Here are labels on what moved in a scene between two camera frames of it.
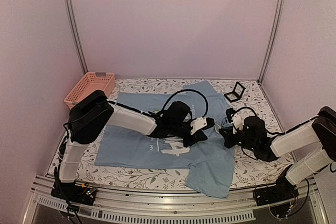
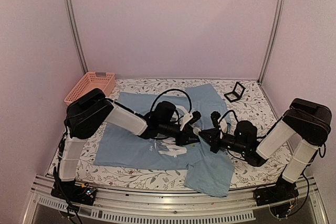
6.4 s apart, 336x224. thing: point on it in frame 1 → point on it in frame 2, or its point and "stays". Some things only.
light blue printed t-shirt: [209, 164] stays
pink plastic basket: [88, 83] stays
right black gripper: [229, 142] → [213, 140]
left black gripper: [199, 136] stays
